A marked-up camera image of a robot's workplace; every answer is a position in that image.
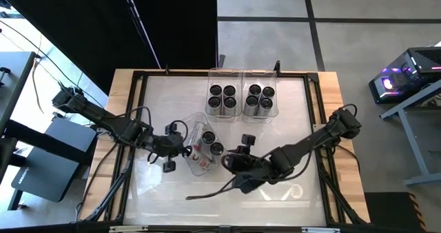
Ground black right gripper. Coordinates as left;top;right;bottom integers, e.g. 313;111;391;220
222;150;276;195

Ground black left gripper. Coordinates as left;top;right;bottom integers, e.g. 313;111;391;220
150;131;194;160

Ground clear plastic bin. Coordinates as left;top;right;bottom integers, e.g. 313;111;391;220
181;111;229;177
242;69;280;119
205;67;244;119

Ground white Celsius can yellow band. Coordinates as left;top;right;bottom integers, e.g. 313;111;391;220
207;95;223;116
223;96;238;117
209;83;223;99

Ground white Celsius soda can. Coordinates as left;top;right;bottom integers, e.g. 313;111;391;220
223;83;237;99
261;85;276;101

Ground wooden mounting board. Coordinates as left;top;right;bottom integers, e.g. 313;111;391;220
79;68;371;224

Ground black backdrop panel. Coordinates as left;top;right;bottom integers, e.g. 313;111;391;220
0;0;162;94
126;0;218;70

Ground metal backdrop pole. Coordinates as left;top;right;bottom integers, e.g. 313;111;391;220
119;0;162;70

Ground black box hazard stripes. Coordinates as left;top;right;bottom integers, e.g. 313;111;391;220
364;191;427;232

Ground grey metal stand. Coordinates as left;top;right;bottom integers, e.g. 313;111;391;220
380;84;441;188

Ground black side table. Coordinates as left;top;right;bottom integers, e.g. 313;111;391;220
0;51;37;134

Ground computer case with purple light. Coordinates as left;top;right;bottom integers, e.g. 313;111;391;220
368;46;441;105

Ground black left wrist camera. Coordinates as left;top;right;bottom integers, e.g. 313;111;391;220
161;159;177;174

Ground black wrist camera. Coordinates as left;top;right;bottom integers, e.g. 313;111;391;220
240;133;257;148
161;159;177;174

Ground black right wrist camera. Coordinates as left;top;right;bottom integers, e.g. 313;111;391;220
240;133;257;148

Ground black braided cable sleeve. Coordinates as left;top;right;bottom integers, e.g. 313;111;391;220
185;179;239;201

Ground table edge rail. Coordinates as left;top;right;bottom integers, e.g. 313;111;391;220
132;70;320;79
77;221;371;233

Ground black table end frame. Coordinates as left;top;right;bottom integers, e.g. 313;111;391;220
82;70;149;224
305;72;367;225

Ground silver metal bracket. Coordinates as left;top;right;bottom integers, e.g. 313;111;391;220
108;225;150;233
300;226;341;233

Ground dark grey pedestal plate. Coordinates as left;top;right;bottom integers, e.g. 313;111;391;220
43;117;98;155

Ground dark grey printed base plate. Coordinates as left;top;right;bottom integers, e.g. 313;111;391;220
10;146;81;203

